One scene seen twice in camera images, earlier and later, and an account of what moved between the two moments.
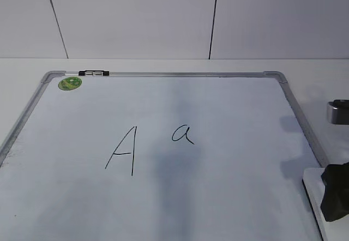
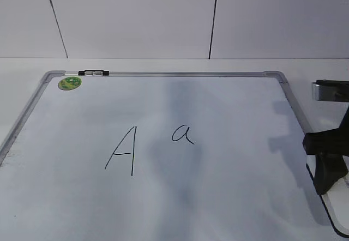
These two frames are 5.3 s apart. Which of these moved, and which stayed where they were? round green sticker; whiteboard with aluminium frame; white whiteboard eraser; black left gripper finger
Moved: black left gripper finger; white whiteboard eraser
Stayed: whiteboard with aluminium frame; round green sticker
